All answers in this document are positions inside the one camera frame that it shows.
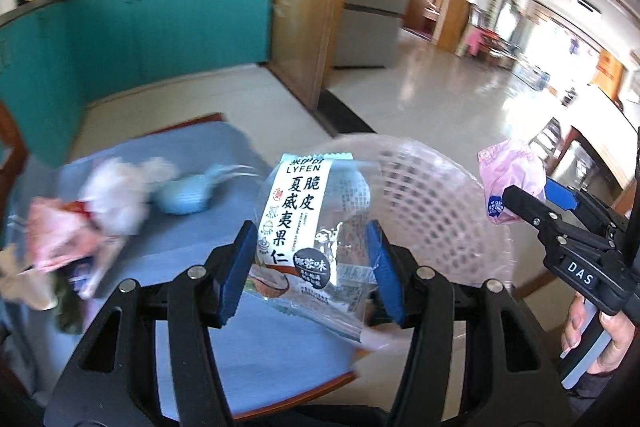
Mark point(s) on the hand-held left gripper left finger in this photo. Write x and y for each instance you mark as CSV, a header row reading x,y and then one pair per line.
x,y
237,274

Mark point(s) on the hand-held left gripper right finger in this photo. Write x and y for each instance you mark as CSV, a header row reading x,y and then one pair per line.
x,y
386,277

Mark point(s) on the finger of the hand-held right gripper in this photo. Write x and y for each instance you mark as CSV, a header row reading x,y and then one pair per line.
x,y
525,207
562,196

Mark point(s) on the pink wrapper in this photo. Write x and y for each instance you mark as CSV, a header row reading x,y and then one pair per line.
x,y
510,167

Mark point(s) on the white mesh basket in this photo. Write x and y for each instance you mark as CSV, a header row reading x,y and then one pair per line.
x,y
440,207

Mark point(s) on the clear snack packet white label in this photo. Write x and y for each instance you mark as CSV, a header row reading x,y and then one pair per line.
x,y
295,207

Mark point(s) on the light blue cloth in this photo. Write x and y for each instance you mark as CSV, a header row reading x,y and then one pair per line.
x,y
185,198

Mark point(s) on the white plastic bag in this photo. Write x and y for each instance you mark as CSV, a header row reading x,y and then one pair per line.
x,y
120,197

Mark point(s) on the person's right hand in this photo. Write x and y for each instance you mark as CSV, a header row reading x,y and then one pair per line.
x,y
620,342

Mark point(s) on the dark glass top table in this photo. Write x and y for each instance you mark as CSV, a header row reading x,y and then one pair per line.
x,y
590,157

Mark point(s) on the blue striped blanket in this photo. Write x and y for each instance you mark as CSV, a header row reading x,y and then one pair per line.
x,y
200,227

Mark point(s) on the dark green wrapper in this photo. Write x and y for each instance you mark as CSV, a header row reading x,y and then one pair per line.
x,y
69,312

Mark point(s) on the television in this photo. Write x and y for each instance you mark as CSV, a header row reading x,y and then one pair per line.
x,y
506,21

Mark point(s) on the red snack packet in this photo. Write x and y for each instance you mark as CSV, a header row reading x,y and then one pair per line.
x,y
55,232

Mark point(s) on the white air conditioner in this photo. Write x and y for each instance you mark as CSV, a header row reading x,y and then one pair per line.
x,y
585,3

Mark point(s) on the grey refrigerator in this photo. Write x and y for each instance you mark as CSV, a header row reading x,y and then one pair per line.
x,y
370,7

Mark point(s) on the carved wooden chair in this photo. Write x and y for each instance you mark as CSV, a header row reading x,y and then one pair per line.
x,y
10,142

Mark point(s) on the teal kitchen cabinets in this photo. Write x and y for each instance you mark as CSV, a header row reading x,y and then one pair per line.
x,y
150,17

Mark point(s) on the orange wall poster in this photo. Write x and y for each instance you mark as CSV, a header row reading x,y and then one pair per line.
x,y
609,72

